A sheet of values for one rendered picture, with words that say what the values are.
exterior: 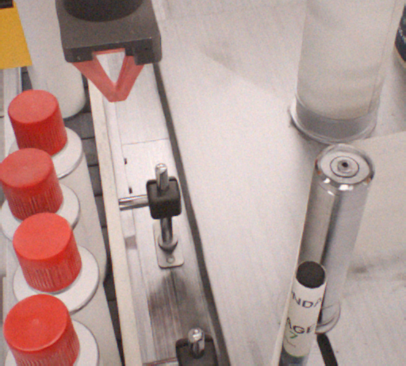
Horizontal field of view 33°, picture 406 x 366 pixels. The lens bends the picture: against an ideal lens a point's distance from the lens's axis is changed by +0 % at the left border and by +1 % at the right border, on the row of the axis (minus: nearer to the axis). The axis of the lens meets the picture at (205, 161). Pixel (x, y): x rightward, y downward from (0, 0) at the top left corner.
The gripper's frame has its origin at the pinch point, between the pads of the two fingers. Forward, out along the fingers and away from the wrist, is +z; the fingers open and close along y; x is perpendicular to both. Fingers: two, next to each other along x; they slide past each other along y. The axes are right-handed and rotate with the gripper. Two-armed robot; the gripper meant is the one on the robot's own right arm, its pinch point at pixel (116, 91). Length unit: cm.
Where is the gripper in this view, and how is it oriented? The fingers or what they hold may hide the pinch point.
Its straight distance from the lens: 55.5
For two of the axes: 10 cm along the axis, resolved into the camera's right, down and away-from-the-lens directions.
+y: -2.1, -7.4, 6.4
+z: 0.0, 6.5, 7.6
